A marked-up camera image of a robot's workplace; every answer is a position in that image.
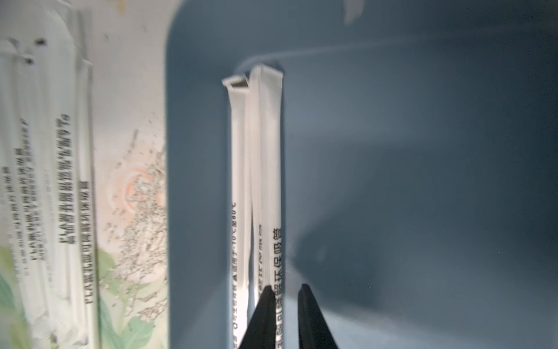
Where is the white straws pile left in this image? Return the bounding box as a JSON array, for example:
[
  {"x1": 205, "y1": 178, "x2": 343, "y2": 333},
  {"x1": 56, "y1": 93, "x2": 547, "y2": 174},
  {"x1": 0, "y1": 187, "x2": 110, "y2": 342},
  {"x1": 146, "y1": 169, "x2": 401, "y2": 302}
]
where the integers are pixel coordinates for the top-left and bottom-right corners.
[{"x1": 1, "y1": 1, "x2": 101, "y2": 348}]

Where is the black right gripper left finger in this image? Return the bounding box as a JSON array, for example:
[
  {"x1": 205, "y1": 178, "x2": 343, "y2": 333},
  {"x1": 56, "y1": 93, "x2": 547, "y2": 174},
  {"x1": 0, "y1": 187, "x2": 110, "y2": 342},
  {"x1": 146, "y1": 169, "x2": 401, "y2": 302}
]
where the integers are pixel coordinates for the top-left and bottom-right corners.
[{"x1": 239, "y1": 285, "x2": 276, "y2": 349}]

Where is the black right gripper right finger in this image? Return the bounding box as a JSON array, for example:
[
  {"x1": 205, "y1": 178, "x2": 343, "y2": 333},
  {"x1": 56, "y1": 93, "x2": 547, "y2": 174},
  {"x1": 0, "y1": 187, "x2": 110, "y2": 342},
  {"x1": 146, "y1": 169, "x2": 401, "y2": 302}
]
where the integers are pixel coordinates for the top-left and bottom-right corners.
[{"x1": 297, "y1": 284, "x2": 338, "y2": 349}]

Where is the white straw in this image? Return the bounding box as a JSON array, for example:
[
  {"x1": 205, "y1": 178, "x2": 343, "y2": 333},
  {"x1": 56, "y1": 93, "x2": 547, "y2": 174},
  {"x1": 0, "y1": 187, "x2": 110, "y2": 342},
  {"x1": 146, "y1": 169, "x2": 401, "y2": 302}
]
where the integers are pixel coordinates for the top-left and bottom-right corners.
[
  {"x1": 248, "y1": 65, "x2": 283, "y2": 348},
  {"x1": 222, "y1": 76, "x2": 251, "y2": 348}
]

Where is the blue storage box tray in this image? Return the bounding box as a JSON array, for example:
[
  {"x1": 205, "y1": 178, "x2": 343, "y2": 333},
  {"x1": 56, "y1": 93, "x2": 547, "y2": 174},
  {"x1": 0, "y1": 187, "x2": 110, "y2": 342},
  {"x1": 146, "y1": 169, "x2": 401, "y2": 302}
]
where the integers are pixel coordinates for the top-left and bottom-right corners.
[{"x1": 166, "y1": 1, "x2": 557, "y2": 348}]

